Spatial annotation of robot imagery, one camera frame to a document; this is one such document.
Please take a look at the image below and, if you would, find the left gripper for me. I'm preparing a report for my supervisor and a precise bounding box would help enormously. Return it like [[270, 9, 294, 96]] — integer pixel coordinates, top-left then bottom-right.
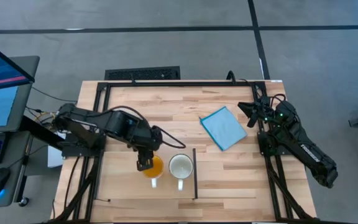
[[135, 146, 155, 172]]

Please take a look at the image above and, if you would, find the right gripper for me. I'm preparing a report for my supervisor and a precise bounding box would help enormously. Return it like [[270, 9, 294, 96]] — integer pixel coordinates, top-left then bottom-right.
[[237, 96, 276, 128]]

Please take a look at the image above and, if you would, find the yellow mug orange inside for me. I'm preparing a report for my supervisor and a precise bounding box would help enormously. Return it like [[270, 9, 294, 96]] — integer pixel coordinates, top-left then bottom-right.
[[142, 154, 165, 189]]

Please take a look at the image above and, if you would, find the white mug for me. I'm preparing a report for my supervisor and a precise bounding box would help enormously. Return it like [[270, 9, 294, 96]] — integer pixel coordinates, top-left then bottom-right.
[[168, 153, 195, 192]]

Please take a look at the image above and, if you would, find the blue folded cloth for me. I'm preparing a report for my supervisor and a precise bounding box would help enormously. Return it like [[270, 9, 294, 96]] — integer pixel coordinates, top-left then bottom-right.
[[199, 106, 249, 152]]

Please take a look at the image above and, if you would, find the grey computer cart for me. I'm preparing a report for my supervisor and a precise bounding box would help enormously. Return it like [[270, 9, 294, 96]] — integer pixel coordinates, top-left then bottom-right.
[[0, 130, 33, 209]]

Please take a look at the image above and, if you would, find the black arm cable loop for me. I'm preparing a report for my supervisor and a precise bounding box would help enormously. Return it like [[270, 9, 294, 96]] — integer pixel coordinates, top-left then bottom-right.
[[152, 124, 187, 150]]

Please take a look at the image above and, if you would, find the black table frame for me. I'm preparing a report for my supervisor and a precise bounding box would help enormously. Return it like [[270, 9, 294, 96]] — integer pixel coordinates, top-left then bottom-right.
[[42, 80, 319, 224]]

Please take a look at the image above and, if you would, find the black floor cable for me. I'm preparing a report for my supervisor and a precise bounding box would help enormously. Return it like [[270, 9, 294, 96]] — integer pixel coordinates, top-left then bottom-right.
[[31, 86, 78, 104]]

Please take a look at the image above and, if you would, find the yellow cable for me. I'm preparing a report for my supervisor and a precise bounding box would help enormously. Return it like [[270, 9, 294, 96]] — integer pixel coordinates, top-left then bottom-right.
[[34, 111, 57, 126]]

